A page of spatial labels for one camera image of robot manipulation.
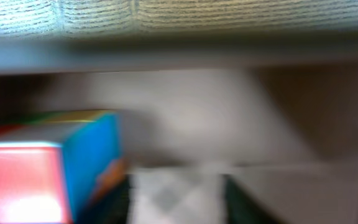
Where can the white cardboard box pink interior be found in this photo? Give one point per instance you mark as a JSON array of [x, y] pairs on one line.
[[280, 119]]

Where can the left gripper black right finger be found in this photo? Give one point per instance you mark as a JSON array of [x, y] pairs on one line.
[[240, 207]]

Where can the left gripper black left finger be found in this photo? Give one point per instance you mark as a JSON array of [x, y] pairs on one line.
[[113, 208]]

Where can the multicoloured puzzle cube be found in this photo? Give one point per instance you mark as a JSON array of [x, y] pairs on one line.
[[55, 166]]

